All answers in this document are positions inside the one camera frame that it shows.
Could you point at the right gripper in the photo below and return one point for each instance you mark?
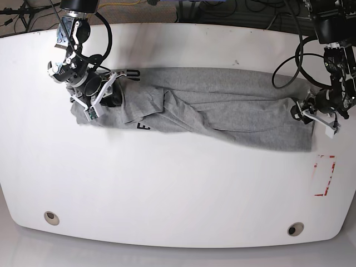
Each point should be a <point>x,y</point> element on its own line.
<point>87,87</point>

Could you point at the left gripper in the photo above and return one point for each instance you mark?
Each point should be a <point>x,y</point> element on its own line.
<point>329,102</point>

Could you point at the grey T-shirt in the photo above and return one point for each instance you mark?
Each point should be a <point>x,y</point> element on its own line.
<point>237,106</point>

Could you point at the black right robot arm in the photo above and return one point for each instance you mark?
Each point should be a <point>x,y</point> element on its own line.
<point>74,30</point>

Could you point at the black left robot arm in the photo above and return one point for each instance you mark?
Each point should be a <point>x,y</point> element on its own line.
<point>334,25</point>

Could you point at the red tape marking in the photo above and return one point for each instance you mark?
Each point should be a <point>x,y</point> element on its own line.
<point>322,174</point>

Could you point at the right table grommet hole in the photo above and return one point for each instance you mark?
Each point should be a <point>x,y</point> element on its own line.
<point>295,229</point>

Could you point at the table grommet hole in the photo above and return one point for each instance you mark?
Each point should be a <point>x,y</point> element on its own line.
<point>295,229</point>
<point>51,218</point>

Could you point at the black tripod stand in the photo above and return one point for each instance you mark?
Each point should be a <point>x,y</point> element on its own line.
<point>24,13</point>

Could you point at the left table grommet hole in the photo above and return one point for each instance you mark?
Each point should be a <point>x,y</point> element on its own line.
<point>51,218</point>

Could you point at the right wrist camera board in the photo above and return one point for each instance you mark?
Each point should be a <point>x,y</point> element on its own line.
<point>91,114</point>

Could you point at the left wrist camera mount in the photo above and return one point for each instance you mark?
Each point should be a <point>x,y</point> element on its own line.
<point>331,130</point>

